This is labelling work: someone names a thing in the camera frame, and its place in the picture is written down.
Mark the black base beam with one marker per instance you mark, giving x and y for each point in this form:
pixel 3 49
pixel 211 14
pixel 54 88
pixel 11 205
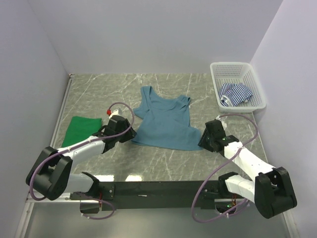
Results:
pixel 162 194

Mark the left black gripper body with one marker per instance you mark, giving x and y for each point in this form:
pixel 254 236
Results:
pixel 129 135

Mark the striped tank top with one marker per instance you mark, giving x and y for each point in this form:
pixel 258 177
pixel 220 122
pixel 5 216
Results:
pixel 233 94

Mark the aluminium rail frame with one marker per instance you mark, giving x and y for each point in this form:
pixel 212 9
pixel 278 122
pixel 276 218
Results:
pixel 89 95

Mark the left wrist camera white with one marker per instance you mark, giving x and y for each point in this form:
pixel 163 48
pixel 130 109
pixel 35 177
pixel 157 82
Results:
pixel 111 113

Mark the green tank top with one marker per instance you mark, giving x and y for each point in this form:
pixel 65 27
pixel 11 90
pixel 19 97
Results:
pixel 79 129

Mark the blue tank top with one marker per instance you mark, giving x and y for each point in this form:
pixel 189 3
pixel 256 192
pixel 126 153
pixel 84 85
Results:
pixel 165 122

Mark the white plastic basket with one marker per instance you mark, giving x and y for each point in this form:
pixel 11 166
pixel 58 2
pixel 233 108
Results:
pixel 237 72

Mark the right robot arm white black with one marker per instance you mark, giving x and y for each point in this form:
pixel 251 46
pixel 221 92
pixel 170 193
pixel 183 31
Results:
pixel 268 187

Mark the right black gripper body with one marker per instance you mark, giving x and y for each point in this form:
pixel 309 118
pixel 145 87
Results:
pixel 206 141

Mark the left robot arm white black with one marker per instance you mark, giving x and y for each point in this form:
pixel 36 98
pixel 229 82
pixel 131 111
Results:
pixel 50 175

